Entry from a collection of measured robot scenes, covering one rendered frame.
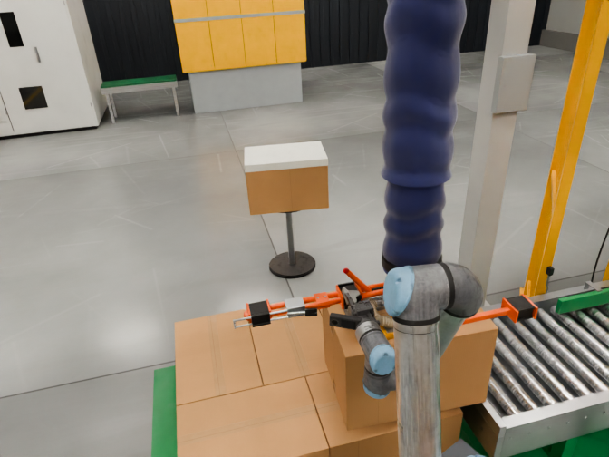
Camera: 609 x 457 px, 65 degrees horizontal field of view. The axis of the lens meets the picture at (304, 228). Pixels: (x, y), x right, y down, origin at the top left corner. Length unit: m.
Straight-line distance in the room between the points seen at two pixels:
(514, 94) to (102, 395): 2.99
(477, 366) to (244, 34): 7.53
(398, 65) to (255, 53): 7.46
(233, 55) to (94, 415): 6.80
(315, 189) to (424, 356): 2.47
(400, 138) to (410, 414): 0.81
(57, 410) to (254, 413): 1.49
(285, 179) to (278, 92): 5.72
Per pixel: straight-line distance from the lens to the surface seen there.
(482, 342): 1.99
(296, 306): 1.78
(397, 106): 1.52
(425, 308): 1.18
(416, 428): 1.31
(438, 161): 1.58
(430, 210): 1.66
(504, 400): 2.37
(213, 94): 8.97
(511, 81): 2.92
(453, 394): 2.13
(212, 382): 2.40
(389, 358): 1.59
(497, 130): 3.03
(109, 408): 3.23
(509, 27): 2.91
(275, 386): 2.33
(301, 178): 3.49
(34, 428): 3.33
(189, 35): 8.74
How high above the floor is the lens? 2.24
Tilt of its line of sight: 29 degrees down
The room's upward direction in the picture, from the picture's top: 3 degrees counter-clockwise
